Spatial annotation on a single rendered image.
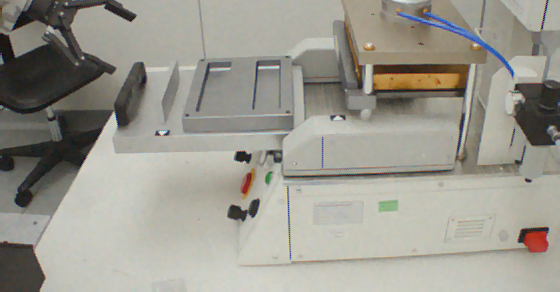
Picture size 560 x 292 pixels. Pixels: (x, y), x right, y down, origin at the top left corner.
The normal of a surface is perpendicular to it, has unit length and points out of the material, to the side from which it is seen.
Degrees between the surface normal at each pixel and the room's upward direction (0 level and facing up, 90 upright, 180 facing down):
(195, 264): 0
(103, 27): 90
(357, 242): 90
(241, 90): 0
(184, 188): 0
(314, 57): 90
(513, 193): 90
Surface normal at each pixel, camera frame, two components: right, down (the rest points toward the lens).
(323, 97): -0.04, -0.83
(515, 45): 0.00, 0.55
